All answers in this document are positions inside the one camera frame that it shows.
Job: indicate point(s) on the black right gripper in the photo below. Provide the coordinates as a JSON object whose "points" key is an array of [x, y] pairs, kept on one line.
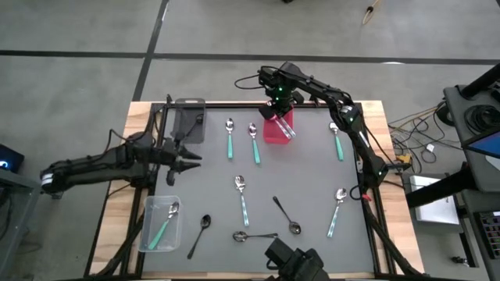
{"points": [[281, 106]]}

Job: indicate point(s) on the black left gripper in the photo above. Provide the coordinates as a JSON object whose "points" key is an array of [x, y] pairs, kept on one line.
{"points": [[173, 156]]}

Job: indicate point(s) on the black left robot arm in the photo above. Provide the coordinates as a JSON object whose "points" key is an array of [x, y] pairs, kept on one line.
{"points": [[90, 168]]}

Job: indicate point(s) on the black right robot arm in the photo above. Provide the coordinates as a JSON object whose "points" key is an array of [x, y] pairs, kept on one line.
{"points": [[358, 134]]}

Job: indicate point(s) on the grey table mat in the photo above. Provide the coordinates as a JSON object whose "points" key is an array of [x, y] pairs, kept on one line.
{"points": [[203, 175]]}

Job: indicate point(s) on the red plastic bin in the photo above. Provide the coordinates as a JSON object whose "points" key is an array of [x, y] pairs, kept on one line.
{"points": [[273, 137]]}

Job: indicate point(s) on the dark grey plastic bin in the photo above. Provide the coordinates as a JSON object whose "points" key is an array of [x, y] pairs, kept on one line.
{"points": [[183, 130]]}

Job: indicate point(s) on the clear plastic bin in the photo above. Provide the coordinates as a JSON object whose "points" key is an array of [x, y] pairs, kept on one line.
{"points": [[176, 238]]}

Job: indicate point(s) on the black blocky equipment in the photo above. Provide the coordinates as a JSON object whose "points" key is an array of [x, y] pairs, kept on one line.
{"points": [[297, 265]]}

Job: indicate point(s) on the grey desk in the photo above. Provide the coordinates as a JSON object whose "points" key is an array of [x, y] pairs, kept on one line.
{"points": [[23, 195]]}

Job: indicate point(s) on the grey equipment cart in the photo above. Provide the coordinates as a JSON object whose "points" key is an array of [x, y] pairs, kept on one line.
{"points": [[457, 113]]}

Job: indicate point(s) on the white box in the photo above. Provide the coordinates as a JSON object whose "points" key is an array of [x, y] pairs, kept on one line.
{"points": [[437, 203]]}

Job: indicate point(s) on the dark monitor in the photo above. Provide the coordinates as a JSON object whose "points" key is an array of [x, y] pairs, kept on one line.
{"points": [[8, 160]]}

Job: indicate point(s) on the blue screen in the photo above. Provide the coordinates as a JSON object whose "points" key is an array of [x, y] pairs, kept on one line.
{"points": [[486, 145]]}

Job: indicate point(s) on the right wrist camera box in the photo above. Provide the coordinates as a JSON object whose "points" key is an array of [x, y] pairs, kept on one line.
{"points": [[277, 86]]}

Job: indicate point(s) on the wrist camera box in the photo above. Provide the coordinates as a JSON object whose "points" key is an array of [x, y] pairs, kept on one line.
{"points": [[148, 150], [277, 86]]}

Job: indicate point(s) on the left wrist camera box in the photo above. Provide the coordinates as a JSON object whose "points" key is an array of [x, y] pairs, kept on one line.
{"points": [[148, 150]]}

